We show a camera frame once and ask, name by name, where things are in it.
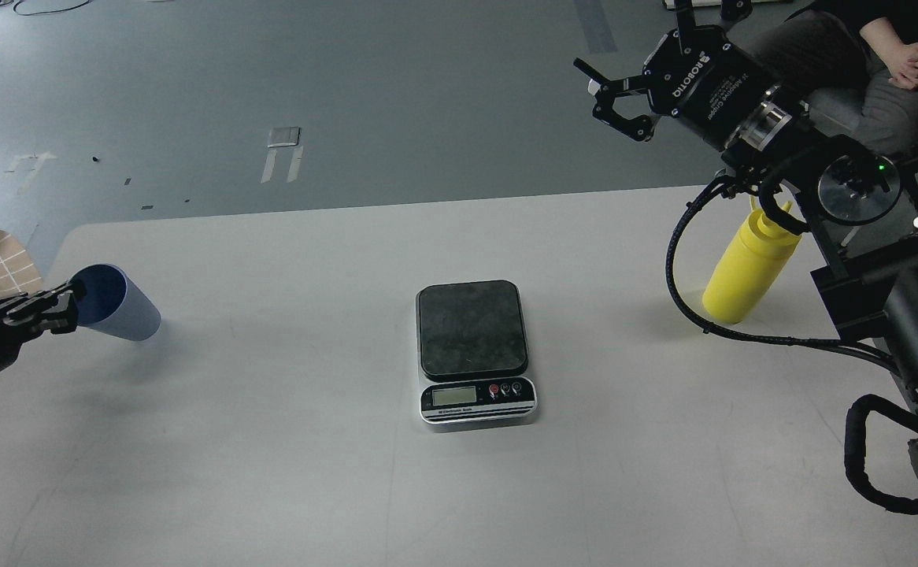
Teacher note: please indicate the grey floor plate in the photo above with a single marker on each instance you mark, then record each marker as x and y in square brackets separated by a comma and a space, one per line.
[281, 137]

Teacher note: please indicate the digital kitchen scale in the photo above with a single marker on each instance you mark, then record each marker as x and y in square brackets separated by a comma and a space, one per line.
[473, 356]

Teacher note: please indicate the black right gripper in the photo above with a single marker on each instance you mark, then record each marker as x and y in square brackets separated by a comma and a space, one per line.
[695, 75]

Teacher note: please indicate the blue ribbed cup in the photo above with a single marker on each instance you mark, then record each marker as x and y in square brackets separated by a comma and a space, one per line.
[113, 304]

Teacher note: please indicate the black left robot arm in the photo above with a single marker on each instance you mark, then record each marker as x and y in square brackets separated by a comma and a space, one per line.
[25, 317]

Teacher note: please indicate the yellow squeeze bottle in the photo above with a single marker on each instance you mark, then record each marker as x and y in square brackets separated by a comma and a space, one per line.
[748, 267]

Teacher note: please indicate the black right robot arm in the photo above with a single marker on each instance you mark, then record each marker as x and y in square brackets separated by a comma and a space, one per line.
[860, 207]

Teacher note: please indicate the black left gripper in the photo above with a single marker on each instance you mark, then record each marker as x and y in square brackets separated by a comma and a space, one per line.
[38, 322]

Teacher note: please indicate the seated person in grey trousers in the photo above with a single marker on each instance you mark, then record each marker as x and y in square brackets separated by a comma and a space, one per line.
[841, 44]

